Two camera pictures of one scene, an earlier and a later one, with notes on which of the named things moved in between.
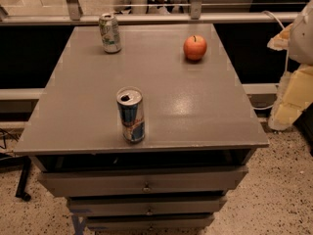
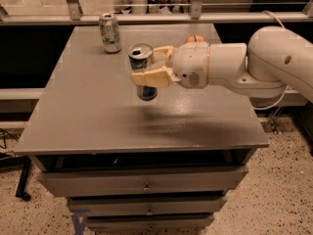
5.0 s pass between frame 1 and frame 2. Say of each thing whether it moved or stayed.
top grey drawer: stayed
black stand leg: stayed
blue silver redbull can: moved
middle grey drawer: stayed
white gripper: moved
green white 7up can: stayed
